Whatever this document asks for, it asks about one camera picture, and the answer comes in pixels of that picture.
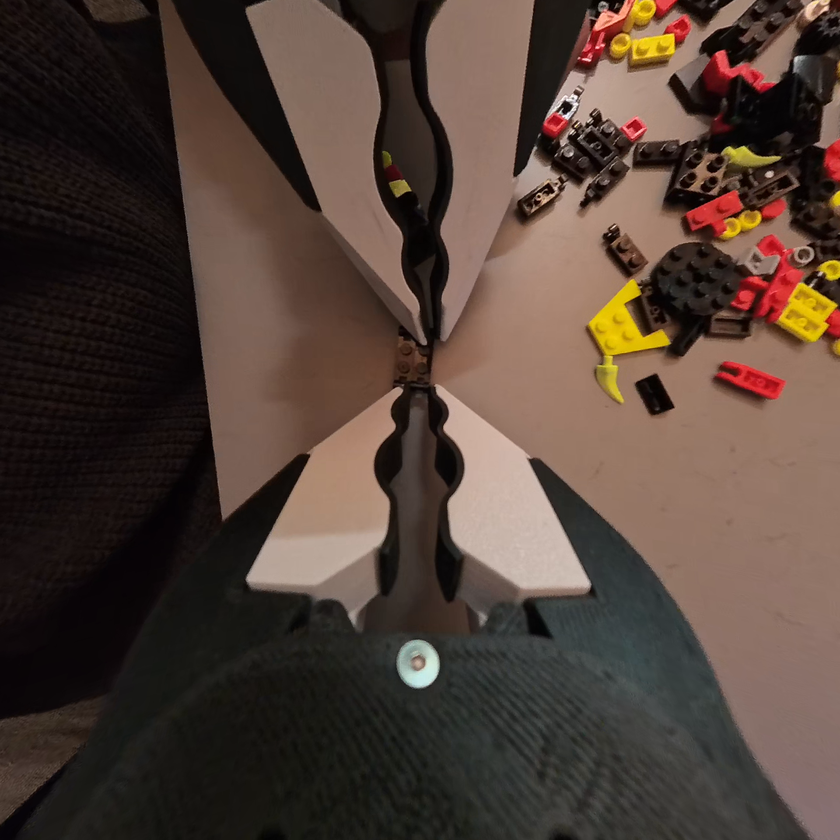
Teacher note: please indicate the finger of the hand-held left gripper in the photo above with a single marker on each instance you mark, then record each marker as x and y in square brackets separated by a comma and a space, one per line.
[321, 131]
[485, 118]

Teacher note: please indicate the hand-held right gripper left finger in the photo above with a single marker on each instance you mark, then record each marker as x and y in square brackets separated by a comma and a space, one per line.
[321, 518]

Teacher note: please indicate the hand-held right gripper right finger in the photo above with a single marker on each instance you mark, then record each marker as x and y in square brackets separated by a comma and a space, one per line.
[518, 525]

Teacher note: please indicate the black red yellow lego assembly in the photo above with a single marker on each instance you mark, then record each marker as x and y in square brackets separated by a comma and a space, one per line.
[396, 187]

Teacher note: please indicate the lime green lego claw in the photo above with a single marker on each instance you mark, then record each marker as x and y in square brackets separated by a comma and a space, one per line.
[610, 384]

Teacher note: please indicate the black lego slope tile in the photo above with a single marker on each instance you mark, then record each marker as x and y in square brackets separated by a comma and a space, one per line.
[654, 394]

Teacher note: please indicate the yellow lego wedge plate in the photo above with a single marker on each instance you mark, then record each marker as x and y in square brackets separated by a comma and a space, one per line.
[623, 325]

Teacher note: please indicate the black round lego plate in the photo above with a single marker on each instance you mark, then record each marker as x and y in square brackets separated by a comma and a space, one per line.
[697, 277]

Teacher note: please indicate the red lego clip plate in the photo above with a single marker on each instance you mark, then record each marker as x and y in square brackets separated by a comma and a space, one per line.
[749, 379]

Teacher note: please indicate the pile of loose lego pieces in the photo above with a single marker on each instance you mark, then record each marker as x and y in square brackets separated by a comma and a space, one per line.
[774, 111]

